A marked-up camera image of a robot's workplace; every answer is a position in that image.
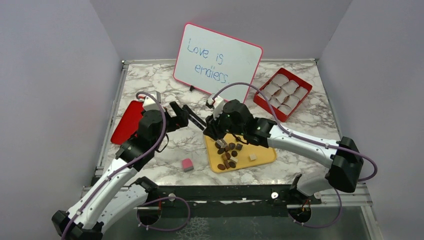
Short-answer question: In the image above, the red box lid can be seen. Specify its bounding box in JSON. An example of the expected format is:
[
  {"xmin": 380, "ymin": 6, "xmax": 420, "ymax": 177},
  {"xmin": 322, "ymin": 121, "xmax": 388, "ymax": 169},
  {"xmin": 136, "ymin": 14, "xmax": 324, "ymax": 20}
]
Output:
[{"xmin": 110, "ymin": 100, "xmax": 144, "ymax": 145}]

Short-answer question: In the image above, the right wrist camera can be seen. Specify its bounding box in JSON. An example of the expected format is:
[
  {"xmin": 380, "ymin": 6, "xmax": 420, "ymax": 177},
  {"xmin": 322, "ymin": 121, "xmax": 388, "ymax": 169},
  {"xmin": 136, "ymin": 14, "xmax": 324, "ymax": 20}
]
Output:
[{"xmin": 205, "ymin": 94, "xmax": 225, "ymax": 120}]

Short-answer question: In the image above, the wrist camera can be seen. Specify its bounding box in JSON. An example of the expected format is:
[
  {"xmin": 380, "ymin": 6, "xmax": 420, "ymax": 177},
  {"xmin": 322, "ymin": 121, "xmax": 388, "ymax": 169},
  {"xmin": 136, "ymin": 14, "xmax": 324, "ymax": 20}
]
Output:
[
  {"xmin": 205, "ymin": 94, "xmax": 225, "ymax": 120},
  {"xmin": 142, "ymin": 91, "xmax": 161, "ymax": 111}
]

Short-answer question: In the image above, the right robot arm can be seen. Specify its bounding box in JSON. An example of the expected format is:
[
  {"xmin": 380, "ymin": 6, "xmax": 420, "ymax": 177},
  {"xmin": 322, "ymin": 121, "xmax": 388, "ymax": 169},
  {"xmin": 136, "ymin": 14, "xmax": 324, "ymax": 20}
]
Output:
[{"xmin": 203, "ymin": 97, "xmax": 364, "ymax": 204}]

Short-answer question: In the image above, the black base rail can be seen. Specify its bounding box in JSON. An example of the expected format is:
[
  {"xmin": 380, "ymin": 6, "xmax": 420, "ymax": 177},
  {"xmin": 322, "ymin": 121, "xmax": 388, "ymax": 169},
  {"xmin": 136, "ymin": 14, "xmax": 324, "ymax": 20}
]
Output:
[{"xmin": 89, "ymin": 183, "xmax": 322, "ymax": 220}]

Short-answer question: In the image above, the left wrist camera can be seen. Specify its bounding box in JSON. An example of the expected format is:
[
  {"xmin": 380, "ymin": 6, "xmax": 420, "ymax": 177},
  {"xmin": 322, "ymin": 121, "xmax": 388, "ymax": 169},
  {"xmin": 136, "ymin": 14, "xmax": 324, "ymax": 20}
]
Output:
[{"xmin": 142, "ymin": 91, "xmax": 161, "ymax": 111}]

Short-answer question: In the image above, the pink whiteboard eraser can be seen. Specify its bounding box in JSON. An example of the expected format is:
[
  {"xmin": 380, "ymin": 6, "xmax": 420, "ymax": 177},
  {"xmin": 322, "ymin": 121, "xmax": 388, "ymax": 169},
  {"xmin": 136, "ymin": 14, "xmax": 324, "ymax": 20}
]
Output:
[{"xmin": 181, "ymin": 158, "xmax": 194, "ymax": 172}]

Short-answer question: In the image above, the white square chocolate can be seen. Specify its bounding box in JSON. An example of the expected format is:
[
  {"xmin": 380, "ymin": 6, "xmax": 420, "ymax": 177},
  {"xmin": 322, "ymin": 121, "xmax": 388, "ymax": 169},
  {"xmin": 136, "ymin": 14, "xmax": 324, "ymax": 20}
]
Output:
[{"xmin": 248, "ymin": 153, "xmax": 258, "ymax": 161}]

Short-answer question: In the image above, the dark oval chocolate front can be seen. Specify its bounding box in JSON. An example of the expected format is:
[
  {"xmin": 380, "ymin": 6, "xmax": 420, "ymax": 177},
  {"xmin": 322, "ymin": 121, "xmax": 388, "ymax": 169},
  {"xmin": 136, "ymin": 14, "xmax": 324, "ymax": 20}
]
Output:
[{"xmin": 217, "ymin": 164, "xmax": 227, "ymax": 171}]

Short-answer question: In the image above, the red chocolate box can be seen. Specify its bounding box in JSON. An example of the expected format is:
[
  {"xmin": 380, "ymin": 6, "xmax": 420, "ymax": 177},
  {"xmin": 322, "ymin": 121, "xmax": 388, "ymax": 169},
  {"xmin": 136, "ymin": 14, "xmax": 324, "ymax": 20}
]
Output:
[{"xmin": 253, "ymin": 68, "xmax": 313, "ymax": 122}]

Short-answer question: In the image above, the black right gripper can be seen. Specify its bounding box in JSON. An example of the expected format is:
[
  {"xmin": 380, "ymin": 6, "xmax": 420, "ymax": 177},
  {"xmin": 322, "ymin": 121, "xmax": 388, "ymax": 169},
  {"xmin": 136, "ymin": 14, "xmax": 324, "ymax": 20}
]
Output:
[{"xmin": 203, "ymin": 107, "xmax": 245, "ymax": 141}]

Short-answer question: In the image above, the white cube chocolate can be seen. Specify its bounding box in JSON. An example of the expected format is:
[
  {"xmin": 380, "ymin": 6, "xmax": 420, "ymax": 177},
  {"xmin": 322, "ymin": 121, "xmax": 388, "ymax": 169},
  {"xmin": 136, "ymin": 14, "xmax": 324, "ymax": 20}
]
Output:
[{"xmin": 216, "ymin": 139, "xmax": 228, "ymax": 148}]

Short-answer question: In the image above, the yellow plastic tray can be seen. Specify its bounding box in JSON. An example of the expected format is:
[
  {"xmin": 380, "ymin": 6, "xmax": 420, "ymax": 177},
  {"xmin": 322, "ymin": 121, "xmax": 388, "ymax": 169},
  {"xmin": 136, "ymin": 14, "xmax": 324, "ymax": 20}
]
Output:
[{"xmin": 204, "ymin": 134, "xmax": 277, "ymax": 173}]

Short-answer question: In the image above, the pink-framed whiteboard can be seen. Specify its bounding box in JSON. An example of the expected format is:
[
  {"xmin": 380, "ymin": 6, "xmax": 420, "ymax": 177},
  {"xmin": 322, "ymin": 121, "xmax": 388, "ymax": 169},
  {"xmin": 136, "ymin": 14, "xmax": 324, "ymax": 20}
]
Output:
[{"xmin": 172, "ymin": 23, "xmax": 263, "ymax": 103}]

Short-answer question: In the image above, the dark square chocolate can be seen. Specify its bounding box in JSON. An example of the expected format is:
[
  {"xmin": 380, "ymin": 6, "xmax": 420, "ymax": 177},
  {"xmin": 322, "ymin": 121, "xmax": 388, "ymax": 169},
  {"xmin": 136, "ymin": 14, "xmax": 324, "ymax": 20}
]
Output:
[{"xmin": 235, "ymin": 143, "xmax": 243, "ymax": 151}]

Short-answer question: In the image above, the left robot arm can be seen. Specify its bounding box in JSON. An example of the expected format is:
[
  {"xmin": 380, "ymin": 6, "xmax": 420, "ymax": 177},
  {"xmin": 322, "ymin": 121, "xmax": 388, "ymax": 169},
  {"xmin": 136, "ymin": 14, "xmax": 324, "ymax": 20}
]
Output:
[{"xmin": 51, "ymin": 101, "xmax": 190, "ymax": 240}]

